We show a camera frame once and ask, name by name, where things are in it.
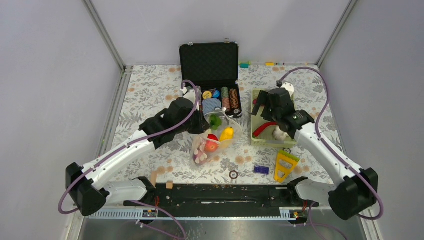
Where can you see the purple toy onion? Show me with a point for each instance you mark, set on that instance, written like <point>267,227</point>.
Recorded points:
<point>199,155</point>

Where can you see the green toy leaf vegetable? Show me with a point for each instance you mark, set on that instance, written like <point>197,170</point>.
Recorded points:
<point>215,122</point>

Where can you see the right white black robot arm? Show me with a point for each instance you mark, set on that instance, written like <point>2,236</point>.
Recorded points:
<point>354,189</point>

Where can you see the blue toy brick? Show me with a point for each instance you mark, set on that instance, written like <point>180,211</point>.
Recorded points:
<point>261,170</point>

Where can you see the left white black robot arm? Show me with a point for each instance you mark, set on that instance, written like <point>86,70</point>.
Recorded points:
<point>89,185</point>

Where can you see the white toy mushroom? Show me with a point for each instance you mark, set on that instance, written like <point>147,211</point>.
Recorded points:
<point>279,135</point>

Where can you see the yellow toy corn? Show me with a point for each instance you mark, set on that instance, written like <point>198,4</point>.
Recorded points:
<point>227,134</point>

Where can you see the red toy tomato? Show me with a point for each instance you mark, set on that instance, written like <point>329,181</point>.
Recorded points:
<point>212,143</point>

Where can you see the green plastic basket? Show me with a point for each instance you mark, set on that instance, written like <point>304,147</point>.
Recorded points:
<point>265,139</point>

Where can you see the clear dotted zip top bag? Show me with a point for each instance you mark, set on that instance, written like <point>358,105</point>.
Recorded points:
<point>199,140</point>

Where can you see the small wooden cube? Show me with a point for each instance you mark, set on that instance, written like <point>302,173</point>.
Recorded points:
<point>169,185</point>

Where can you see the red toy chili pepper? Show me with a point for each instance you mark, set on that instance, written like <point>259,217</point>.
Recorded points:
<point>262,128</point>

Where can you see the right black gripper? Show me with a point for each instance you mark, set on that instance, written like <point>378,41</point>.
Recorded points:
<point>263,99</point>

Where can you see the floral table mat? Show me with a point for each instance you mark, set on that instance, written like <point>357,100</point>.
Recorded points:
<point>153,88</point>

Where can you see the yellow triangular plastic tool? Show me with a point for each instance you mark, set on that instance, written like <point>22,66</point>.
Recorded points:
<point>285,163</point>

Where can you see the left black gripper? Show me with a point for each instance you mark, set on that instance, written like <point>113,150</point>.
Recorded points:
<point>203,124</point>

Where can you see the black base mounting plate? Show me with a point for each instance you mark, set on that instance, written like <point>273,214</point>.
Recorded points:
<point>226,201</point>

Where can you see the black poker chip case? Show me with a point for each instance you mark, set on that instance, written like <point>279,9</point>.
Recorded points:
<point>213,65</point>

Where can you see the green toy block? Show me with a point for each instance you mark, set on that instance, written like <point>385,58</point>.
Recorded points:
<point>245,65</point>

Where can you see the wooden cone block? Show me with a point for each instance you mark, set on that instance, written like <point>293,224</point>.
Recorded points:
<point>153,178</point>

